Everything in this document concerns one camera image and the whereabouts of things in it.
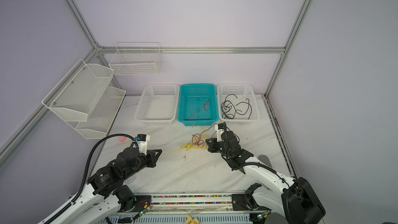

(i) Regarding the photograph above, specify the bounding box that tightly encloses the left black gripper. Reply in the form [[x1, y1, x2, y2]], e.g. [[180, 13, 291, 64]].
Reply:
[[122, 149, 161, 181]]

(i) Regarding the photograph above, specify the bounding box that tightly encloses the long black cable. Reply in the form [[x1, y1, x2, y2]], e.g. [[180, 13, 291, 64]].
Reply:
[[220, 94, 253, 120]]

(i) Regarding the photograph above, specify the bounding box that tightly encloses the yellow cable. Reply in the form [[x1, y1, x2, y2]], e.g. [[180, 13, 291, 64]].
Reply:
[[161, 124, 218, 156]]

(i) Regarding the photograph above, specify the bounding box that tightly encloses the short red cable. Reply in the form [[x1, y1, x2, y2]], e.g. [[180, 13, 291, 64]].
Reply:
[[185, 100, 210, 121]]

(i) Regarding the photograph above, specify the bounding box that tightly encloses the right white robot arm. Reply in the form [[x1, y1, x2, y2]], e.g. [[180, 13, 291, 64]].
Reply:
[[205, 122, 326, 224]]

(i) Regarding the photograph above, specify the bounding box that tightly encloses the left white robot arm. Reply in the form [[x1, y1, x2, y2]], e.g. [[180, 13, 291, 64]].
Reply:
[[42, 134, 162, 224]]

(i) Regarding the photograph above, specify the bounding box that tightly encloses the small pink object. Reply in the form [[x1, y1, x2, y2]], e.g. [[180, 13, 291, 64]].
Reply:
[[118, 136, 127, 142]]

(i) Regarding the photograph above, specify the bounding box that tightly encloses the teal plastic basket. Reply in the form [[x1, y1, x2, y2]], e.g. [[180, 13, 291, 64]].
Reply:
[[177, 84, 219, 127]]

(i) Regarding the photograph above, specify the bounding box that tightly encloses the right white plastic basket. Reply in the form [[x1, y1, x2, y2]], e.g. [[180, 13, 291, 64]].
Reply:
[[217, 83, 260, 124]]

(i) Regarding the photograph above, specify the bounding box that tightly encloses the white plastic basket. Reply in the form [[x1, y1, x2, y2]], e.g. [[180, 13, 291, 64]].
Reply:
[[217, 83, 260, 124], [134, 84, 180, 125]]

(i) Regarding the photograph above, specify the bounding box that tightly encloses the left white plastic basket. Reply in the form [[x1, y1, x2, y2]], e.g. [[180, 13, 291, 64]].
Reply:
[[134, 84, 180, 125]]

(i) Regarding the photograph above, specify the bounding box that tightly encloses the white two-tier mesh shelf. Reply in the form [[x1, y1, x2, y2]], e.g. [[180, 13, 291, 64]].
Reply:
[[42, 59, 125, 140]]

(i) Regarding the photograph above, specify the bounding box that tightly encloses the yellow object at front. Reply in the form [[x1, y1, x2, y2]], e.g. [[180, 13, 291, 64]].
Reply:
[[184, 214, 200, 224]]

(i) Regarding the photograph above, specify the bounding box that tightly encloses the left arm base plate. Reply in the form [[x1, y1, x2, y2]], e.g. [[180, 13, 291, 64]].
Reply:
[[116, 195, 152, 213]]

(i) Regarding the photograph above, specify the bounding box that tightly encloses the aluminium front rail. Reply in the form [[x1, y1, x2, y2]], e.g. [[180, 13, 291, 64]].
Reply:
[[60, 190, 321, 217]]

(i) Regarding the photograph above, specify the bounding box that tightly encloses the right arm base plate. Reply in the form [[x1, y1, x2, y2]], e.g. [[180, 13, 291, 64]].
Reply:
[[231, 194, 270, 211]]

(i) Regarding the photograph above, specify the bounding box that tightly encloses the white wire wall basket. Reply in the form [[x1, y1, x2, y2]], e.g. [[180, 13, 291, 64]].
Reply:
[[109, 42, 162, 76]]

